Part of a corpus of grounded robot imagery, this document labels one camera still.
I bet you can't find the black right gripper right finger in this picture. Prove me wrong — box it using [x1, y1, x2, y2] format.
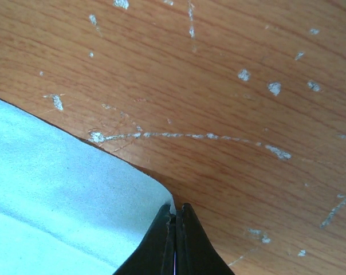
[175, 203, 234, 275]

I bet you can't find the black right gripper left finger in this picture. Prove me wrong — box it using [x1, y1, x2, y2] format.
[115, 205, 176, 275]

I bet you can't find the light blue cleaning cloth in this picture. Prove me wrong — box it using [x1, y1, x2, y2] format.
[0, 100, 175, 274]

